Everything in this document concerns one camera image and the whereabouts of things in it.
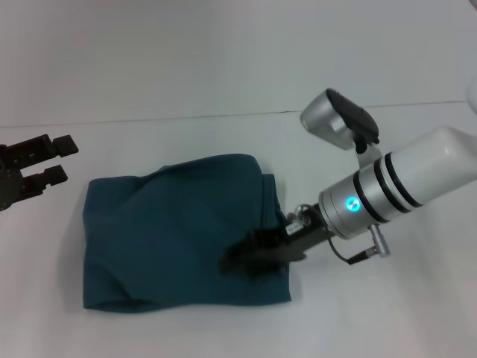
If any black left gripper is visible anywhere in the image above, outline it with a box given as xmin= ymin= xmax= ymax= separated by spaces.
xmin=0 ymin=134 xmax=80 ymax=213

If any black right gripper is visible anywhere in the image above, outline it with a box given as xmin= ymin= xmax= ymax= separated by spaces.
xmin=217 ymin=203 xmax=333 ymax=277

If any teal t-shirt with FREE print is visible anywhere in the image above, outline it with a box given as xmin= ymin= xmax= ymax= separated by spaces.
xmin=81 ymin=152 xmax=293 ymax=311

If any right gripper cable with connector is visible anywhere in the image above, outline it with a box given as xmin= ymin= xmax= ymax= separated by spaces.
xmin=285 ymin=204 xmax=393 ymax=266

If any right wrist camera housing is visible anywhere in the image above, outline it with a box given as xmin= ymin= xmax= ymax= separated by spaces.
xmin=299 ymin=88 xmax=382 ymax=154

